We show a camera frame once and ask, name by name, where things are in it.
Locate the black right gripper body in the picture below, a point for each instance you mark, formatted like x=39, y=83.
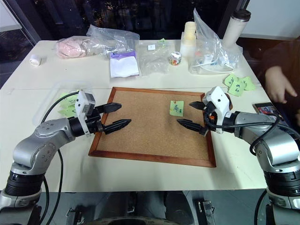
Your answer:
x=211, y=118

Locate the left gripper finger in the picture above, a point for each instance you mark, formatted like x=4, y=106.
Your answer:
x=117, y=125
x=110, y=107

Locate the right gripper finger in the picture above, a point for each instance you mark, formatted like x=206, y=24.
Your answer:
x=198, y=105
x=192, y=124

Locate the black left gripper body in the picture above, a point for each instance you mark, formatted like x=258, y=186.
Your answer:
x=94, y=127

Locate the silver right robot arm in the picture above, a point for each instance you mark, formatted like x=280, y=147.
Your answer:
x=279, y=150

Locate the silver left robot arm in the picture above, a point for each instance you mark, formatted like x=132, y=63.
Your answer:
x=30, y=150

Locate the person's dark sleeved forearm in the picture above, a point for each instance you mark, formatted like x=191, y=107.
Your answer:
x=281, y=54

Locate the green note with writing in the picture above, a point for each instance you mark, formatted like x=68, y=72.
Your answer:
x=176, y=108

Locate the wood framed cork board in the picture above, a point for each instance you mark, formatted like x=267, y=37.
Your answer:
x=145, y=131

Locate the green paper note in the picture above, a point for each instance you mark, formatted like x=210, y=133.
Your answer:
x=68, y=112
x=66, y=95

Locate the light green numbered paper tag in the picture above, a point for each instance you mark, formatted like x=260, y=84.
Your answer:
x=229, y=79
x=249, y=84

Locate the green note with numbers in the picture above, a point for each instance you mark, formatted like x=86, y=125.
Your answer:
x=237, y=87

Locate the small jar of pins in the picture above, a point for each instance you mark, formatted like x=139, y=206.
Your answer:
x=175, y=59

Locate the person's bare hand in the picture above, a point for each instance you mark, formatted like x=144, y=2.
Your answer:
x=277, y=82

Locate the white paper pack purple header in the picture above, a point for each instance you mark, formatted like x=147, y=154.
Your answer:
x=124, y=65

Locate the black smartphone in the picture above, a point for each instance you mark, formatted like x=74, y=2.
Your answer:
x=264, y=108

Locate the large clear plastic bag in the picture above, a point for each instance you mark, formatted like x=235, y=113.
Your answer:
x=218, y=54

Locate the clear plastic tray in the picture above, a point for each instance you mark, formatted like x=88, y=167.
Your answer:
x=47, y=98

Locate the flat clear zip bag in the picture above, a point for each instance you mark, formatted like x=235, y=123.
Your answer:
x=153, y=59

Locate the crumpled clear plastic bag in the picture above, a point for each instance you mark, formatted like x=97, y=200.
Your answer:
x=112, y=37

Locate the pink cloth in bag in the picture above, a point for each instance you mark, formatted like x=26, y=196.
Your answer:
x=70, y=48

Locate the small green paper scrap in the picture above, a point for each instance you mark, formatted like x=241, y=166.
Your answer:
x=161, y=41

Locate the white tumbler with dark lid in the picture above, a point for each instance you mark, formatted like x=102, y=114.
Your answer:
x=234, y=28

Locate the white tape roll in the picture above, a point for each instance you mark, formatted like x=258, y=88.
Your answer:
x=35, y=60

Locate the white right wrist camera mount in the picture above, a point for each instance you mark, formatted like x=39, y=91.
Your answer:
x=219, y=98

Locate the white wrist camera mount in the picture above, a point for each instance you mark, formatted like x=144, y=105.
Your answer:
x=82, y=105
x=219, y=98

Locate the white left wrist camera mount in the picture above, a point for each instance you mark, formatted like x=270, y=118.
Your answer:
x=82, y=105

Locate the black metal bracket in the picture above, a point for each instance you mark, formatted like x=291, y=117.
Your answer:
x=76, y=214
x=205, y=209

